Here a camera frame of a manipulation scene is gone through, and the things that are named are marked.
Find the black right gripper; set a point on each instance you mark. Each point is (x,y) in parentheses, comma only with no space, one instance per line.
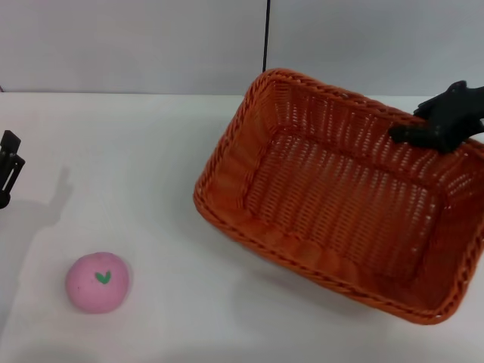
(463,115)

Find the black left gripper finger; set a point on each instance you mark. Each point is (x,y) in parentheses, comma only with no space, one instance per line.
(11,141)
(13,172)

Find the orange woven plastic basket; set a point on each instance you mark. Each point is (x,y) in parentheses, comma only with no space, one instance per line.
(332,211)

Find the pink peach toy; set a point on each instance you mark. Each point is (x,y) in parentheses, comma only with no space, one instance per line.
(96,289)

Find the black vertical wall strip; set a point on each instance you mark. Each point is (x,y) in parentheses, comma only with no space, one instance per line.
(265,34)

